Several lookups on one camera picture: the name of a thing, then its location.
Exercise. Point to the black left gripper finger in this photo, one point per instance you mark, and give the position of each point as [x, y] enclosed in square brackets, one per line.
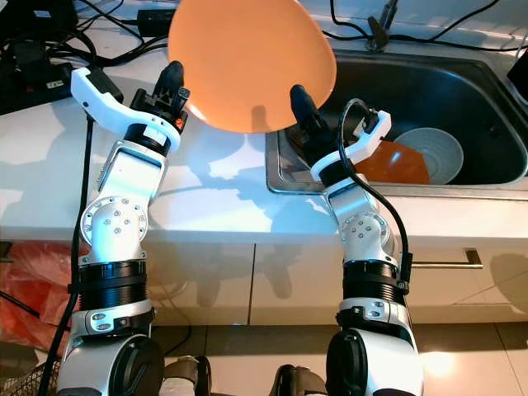
[170, 80]

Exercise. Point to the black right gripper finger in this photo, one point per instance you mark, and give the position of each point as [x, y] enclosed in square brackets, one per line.
[305, 107]

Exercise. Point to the orange plate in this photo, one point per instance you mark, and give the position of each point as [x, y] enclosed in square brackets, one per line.
[247, 66]

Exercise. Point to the orange bowl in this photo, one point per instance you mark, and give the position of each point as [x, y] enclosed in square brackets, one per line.
[396, 165]

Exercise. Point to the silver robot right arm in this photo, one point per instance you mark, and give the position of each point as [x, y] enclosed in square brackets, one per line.
[367, 239]

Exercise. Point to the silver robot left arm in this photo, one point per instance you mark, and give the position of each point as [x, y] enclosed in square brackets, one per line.
[124, 231]

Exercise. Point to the black power adapter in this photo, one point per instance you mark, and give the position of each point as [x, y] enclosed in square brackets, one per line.
[157, 22]

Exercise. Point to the dark metal faucet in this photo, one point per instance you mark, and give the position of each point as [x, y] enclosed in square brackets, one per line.
[378, 35]

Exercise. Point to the grey bowl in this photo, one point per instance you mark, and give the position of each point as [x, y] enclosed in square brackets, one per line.
[441, 148]

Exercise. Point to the black power strip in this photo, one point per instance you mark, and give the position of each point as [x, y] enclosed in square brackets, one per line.
[41, 87]

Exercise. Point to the white cabinet door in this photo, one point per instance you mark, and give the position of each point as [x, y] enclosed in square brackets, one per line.
[289, 285]
[214, 285]

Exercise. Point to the black electronics box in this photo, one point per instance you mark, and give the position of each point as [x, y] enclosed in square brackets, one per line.
[41, 12]

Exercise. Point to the stainless steel sink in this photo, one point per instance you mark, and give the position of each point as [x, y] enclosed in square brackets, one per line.
[478, 95]

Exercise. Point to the red plastic bag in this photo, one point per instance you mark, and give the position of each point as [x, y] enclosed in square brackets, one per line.
[33, 297]

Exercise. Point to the robot right leg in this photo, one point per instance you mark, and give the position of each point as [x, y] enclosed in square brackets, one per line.
[297, 384]

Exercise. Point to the robot leg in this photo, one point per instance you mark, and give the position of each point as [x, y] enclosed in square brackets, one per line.
[297, 384]
[186, 379]

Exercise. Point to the robot left leg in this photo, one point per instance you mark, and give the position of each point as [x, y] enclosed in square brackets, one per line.
[186, 379]

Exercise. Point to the metal floor fan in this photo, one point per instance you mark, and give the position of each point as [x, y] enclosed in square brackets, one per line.
[29, 384]

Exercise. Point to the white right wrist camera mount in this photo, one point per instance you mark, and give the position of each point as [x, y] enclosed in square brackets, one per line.
[375, 132]

